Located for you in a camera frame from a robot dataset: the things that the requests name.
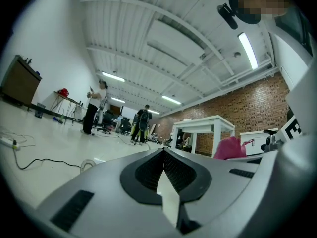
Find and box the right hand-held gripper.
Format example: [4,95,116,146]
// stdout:
[261,60,317,153]

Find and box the brown wooden cabinet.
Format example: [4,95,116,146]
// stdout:
[0,54,43,107]

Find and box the white power strip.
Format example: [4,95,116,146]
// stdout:
[0,135,21,151]

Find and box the tangle of white cables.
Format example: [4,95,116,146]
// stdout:
[0,125,36,149]

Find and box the person's left beige sneaker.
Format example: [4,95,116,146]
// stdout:
[79,158,107,172]

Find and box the white desk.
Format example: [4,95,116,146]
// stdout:
[239,127,280,156]

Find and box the black frame folding table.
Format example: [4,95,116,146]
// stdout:
[50,90,86,126]

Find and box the person's head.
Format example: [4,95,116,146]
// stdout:
[237,0,293,16]

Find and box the pink cloth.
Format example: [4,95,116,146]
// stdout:
[212,135,256,160]

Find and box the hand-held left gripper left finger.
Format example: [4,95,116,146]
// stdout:
[34,147,184,238]

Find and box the person's white shirt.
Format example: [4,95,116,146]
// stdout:
[268,6,315,91]

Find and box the black floor cable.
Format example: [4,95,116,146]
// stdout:
[12,139,83,171]

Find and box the black head camera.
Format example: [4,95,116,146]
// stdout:
[216,2,239,30]

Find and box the black office chair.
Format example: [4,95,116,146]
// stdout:
[96,110,112,135]
[118,117,132,136]

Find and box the white table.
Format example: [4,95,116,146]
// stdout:
[171,115,236,158]

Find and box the black wire bin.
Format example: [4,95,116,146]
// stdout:
[34,102,47,119]

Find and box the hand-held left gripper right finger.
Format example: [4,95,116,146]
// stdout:
[162,147,284,238]

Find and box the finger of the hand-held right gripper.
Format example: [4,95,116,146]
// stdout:
[224,152,265,165]

